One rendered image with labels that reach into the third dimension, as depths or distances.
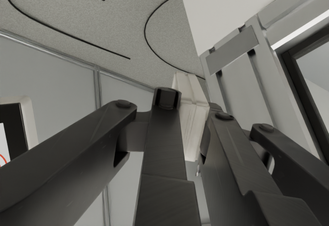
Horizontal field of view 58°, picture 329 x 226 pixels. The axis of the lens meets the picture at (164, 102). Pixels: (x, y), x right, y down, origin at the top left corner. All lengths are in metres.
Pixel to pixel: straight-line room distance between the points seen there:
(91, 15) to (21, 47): 0.41
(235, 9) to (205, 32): 0.04
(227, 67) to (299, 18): 0.08
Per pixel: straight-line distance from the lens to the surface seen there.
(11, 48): 1.71
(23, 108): 0.37
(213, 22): 0.34
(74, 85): 1.79
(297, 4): 0.29
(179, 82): 0.17
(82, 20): 1.65
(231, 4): 0.34
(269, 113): 0.27
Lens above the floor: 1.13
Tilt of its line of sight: 27 degrees down
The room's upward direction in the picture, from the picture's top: 169 degrees clockwise
